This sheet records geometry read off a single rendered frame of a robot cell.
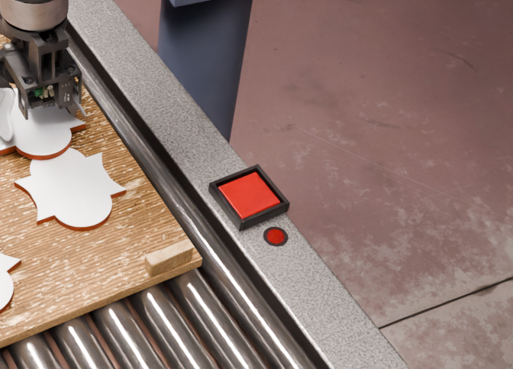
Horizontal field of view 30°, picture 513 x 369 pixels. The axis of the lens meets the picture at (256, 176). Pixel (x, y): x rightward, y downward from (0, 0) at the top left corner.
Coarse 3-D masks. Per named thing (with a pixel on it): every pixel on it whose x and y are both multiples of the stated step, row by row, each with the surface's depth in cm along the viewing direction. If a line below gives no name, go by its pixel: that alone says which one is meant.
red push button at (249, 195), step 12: (240, 180) 124; (252, 180) 124; (228, 192) 122; (240, 192) 123; (252, 192) 123; (264, 192) 123; (240, 204) 121; (252, 204) 121; (264, 204) 122; (276, 204) 122; (240, 216) 120
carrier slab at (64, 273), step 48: (96, 144) 124; (0, 192) 116; (144, 192) 119; (0, 240) 112; (48, 240) 112; (96, 240) 113; (144, 240) 114; (48, 288) 108; (96, 288) 109; (144, 288) 111; (0, 336) 103
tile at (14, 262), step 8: (0, 256) 109; (0, 264) 108; (8, 264) 108; (16, 264) 109; (0, 272) 107; (8, 272) 108; (0, 280) 107; (8, 280) 107; (0, 288) 106; (8, 288) 106; (0, 296) 105; (8, 296) 105; (0, 304) 105; (8, 304) 106; (0, 312) 105
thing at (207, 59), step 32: (192, 0) 159; (224, 0) 170; (160, 32) 182; (192, 32) 175; (224, 32) 175; (192, 64) 180; (224, 64) 182; (192, 96) 186; (224, 96) 189; (224, 128) 197
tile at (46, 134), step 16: (16, 96) 126; (16, 112) 124; (32, 112) 124; (48, 112) 124; (64, 112) 124; (16, 128) 121; (32, 128) 122; (48, 128) 122; (64, 128) 122; (80, 128) 124; (0, 144) 119; (16, 144) 119; (32, 144) 120; (48, 144) 120; (64, 144) 120
